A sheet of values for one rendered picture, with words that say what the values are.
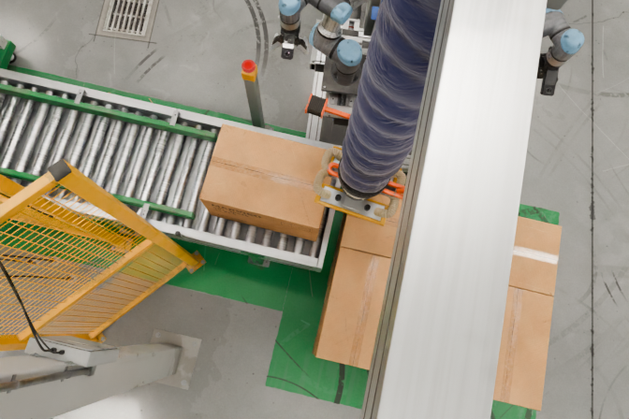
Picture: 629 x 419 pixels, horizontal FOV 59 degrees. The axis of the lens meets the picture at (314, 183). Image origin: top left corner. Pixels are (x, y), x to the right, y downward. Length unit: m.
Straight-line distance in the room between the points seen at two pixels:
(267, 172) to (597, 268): 2.34
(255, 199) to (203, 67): 1.57
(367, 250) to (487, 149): 2.53
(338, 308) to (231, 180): 0.90
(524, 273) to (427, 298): 2.76
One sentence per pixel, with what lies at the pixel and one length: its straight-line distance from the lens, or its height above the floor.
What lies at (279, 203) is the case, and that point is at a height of 0.95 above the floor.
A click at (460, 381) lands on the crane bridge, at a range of 0.54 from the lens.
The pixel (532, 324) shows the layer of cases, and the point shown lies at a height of 0.54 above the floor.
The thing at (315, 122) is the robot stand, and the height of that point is 0.23.
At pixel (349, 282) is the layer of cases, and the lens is 3.05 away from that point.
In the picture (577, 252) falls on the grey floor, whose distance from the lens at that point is 4.05.
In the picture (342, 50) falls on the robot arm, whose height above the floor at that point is 1.27.
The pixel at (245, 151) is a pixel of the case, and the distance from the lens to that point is 2.77.
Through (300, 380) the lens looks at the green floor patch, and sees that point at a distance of 3.58.
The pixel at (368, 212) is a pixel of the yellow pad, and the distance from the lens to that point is 2.55.
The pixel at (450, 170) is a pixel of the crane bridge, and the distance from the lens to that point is 0.56.
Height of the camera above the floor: 3.57
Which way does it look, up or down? 75 degrees down
